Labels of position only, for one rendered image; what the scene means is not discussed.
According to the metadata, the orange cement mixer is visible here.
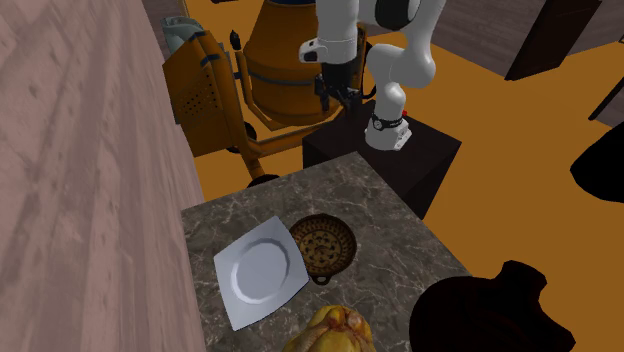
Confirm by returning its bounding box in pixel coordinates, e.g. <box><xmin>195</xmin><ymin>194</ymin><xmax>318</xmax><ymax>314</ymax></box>
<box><xmin>160</xmin><ymin>0</ymin><xmax>372</xmax><ymax>189</ymax></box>

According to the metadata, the white square plate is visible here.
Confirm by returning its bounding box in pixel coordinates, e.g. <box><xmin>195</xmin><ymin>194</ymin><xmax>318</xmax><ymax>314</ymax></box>
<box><xmin>213</xmin><ymin>215</ymin><xmax>311</xmax><ymax>332</ymax></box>

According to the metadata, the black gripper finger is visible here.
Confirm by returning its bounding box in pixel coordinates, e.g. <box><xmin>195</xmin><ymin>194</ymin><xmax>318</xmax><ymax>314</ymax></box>
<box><xmin>314</xmin><ymin>75</ymin><xmax>333</xmax><ymax>114</ymax></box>
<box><xmin>340</xmin><ymin>89</ymin><xmax>364</xmax><ymax>114</ymax></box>

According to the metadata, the dark robot stand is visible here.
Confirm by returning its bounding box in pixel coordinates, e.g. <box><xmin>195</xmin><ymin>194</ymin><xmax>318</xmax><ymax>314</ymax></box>
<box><xmin>302</xmin><ymin>99</ymin><xmax>463</xmax><ymax>221</ymax></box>

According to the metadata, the dark wooden door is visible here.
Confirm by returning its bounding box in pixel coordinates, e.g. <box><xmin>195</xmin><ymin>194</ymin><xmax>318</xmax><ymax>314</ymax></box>
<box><xmin>504</xmin><ymin>0</ymin><xmax>603</xmax><ymax>82</ymax></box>

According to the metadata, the brown patterned bowl with handle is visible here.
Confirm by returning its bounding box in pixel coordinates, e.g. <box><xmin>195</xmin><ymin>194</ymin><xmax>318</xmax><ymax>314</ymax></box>
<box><xmin>288</xmin><ymin>213</ymin><xmax>358</xmax><ymax>286</ymax></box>

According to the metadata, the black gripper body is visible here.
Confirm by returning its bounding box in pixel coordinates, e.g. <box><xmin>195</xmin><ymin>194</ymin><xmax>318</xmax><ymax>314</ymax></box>
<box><xmin>319</xmin><ymin>60</ymin><xmax>363</xmax><ymax>98</ymax></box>

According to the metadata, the yellow roast chicken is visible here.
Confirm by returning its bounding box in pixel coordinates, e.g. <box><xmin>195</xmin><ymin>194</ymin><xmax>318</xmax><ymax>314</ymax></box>
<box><xmin>282</xmin><ymin>304</ymin><xmax>378</xmax><ymax>352</ymax></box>

